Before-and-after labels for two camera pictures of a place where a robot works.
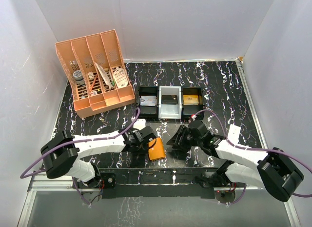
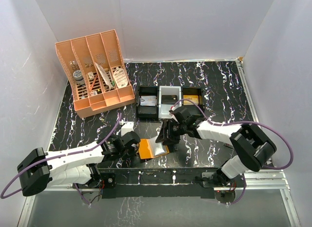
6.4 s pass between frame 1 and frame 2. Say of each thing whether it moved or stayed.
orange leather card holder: moved
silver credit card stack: stayed
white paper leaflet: stayed
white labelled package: stayed
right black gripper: moved
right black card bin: stayed
